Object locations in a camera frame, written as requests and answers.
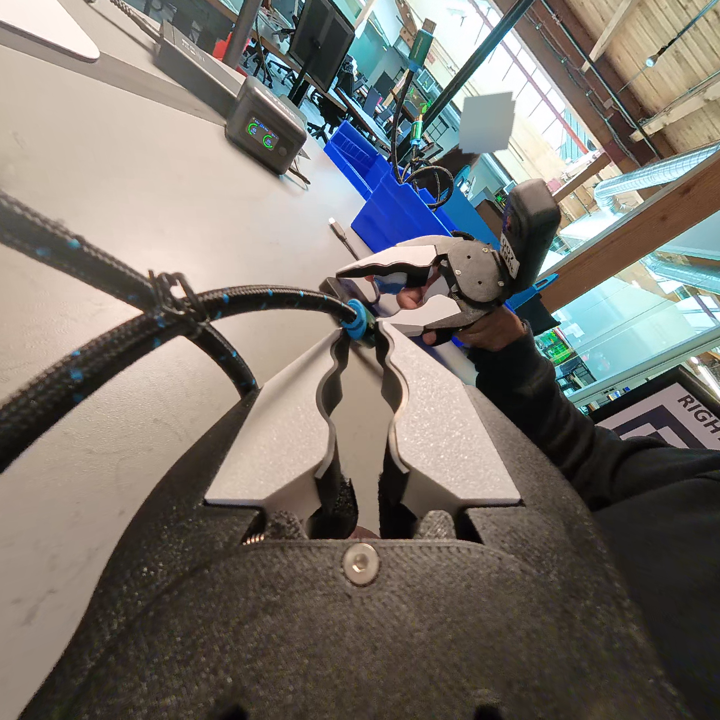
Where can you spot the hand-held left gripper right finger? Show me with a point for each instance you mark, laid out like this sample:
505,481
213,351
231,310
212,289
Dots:
450,444

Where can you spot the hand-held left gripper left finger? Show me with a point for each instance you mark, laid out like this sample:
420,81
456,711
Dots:
270,450

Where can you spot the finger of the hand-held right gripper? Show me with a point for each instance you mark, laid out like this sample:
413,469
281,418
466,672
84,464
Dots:
444,323
394,256

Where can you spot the person's right forearm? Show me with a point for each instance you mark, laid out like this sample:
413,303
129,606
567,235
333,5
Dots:
534,394

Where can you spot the person's right hand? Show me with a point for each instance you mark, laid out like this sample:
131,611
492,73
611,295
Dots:
495,332

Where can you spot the grey portable power station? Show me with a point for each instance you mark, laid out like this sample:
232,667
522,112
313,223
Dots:
264,101

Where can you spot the black pole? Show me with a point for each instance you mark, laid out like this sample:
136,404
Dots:
478,62

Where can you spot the navy white printed sign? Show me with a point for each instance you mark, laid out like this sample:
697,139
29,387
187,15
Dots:
664,416

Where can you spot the black monitor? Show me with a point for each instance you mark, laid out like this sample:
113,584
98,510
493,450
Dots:
320,34

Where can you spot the person's black clothing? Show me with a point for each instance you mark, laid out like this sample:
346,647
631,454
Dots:
675,562

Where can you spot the dark grey pole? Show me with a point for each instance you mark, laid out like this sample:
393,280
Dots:
244,28

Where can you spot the silver spiral duct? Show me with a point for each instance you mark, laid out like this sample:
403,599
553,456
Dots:
664,174

